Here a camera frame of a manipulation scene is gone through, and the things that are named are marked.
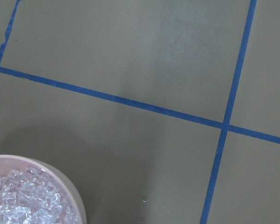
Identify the pile of clear ice cubes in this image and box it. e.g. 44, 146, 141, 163
0, 166, 79, 224

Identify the pink bowl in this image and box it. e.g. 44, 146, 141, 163
0, 154, 87, 224

